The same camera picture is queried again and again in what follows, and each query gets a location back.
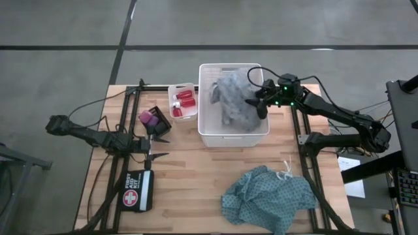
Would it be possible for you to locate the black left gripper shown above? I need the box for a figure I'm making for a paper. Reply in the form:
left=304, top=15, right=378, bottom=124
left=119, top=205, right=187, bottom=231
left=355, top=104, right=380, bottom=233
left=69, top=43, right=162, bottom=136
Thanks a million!
left=130, top=125, right=170, bottom=170

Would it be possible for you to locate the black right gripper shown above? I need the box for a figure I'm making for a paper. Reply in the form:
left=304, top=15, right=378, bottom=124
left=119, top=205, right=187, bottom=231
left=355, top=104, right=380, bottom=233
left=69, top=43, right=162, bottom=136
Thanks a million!
left=244, top=74, right=303, bottom=120

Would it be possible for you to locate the grey patterned gown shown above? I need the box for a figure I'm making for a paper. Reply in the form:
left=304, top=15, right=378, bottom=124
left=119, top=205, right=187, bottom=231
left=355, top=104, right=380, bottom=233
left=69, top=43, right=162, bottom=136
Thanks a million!
left=208, top=69, right=263, bottom=133

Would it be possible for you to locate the pink bandage roll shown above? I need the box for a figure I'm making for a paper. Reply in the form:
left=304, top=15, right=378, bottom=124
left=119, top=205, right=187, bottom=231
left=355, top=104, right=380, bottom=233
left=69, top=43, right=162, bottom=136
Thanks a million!
left=138, top=110, right=153, bottom=124

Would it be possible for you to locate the teal patterned gown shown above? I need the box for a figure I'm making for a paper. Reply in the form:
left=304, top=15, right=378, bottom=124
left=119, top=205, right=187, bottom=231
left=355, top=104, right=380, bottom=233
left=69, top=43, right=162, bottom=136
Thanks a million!
left=221, top=155, right=318, bottom=234

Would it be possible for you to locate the small black mesh basket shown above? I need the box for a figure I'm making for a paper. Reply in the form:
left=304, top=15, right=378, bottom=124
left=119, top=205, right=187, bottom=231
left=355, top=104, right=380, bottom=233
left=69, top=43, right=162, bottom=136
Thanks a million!
left=139, top=105, right=172, bottom=138

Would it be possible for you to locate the black first aid kit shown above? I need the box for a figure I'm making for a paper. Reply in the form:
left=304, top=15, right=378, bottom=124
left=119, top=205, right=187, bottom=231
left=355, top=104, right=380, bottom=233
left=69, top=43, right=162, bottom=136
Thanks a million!
left=118, top=169, right=155, bottom=213

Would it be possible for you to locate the large white perforated basket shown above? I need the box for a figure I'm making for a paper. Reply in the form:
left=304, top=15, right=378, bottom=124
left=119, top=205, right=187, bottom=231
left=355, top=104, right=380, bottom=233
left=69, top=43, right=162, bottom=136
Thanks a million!
left=198, top=63, right=270, bottom=148

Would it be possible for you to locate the small white plastic bin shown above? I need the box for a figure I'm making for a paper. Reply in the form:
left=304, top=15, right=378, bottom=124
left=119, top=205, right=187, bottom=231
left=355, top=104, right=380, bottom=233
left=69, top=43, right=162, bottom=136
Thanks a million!
left=168, top=82, right=199, bottom=123

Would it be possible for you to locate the black support bar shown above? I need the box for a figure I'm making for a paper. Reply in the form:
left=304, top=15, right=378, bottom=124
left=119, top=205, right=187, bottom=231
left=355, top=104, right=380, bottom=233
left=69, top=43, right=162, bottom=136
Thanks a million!
left=341, top=150, right=404, bottom=184

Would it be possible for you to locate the white paper sheet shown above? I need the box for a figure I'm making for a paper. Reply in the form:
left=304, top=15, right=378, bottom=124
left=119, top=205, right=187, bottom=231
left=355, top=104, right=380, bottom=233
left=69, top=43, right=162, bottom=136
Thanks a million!
left=337, top=155, right=366, bottom=199

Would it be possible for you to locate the grey metal table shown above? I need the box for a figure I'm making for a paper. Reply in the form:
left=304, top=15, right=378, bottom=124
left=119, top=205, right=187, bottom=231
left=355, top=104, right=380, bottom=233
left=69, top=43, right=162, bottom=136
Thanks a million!
left=0, top=142, right=53, bottom=235

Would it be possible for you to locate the black keyboard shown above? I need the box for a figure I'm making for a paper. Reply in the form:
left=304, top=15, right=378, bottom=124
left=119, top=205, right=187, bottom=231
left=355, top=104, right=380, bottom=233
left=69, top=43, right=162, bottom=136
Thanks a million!
left=396, top=169, right=418, bottom=208

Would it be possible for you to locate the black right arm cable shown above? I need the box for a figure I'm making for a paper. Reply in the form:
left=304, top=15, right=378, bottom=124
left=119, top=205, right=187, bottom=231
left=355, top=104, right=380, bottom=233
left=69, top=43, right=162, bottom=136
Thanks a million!
left=247, top=66, right=337, bottom=108

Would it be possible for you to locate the black table frame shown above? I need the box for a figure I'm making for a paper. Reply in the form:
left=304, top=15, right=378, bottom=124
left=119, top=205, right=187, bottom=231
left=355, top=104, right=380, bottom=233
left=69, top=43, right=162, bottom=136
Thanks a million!
left=74, top=78, right=357, bottom=234

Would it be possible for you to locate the brown cable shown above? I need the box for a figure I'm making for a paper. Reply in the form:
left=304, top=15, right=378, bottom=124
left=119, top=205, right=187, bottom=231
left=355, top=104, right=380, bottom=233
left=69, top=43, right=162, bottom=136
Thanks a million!
left=86, top=153, right=110, bottom=223

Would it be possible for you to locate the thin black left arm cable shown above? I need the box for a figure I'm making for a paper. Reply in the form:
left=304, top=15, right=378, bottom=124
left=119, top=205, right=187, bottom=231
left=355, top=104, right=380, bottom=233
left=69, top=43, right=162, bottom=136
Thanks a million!
left=67, top=89, right=131, bottom=120

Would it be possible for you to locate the thin black floor cable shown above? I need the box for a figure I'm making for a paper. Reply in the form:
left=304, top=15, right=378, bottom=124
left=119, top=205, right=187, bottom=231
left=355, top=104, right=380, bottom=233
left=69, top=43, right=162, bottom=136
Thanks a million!
left=355, top=99, right=391, bottom=114

